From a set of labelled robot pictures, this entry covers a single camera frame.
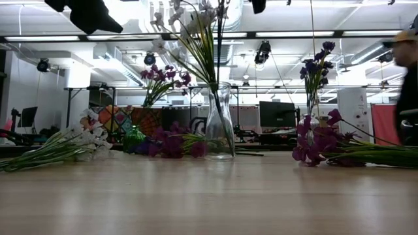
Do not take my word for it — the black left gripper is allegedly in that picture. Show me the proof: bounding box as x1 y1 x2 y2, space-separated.
44 0 125 35

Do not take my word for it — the green glass vase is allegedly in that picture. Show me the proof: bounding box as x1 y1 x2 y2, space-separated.
122 125 146 154

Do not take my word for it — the clear glass carafe vase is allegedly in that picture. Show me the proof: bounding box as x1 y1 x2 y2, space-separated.
204 81 236 161

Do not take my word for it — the ribbed clear glass vase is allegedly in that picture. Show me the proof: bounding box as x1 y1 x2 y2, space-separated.
297 113 323 146

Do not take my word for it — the colourful patterned cloth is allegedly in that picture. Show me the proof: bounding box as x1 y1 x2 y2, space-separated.
93 104 163 136

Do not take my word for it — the black computer monitor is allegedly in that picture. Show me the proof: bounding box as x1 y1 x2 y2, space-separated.
259 101 297 129

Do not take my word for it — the small dark monitor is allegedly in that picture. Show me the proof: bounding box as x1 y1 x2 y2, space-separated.
18 106 39 128

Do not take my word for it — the black background desk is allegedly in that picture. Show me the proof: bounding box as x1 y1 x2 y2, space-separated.
260 127 298 151

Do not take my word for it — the white cabinet appliance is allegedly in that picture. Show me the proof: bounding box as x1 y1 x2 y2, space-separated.
337 87 370 144

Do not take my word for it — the red partition panel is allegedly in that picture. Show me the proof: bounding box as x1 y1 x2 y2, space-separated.
371 103 402 146

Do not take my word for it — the person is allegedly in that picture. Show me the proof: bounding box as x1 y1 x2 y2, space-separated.
381 28 418 147

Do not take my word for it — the black office chair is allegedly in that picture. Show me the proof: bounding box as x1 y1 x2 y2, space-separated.
400 109 418 146

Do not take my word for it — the thin hanging cable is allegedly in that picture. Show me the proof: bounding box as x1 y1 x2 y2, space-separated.
309 0 323 131

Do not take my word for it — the black frame bar with lights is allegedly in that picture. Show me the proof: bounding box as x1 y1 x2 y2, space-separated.
0 30 402 42

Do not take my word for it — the slim silver ceiling duct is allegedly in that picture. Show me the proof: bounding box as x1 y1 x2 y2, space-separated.
351 40 393 66

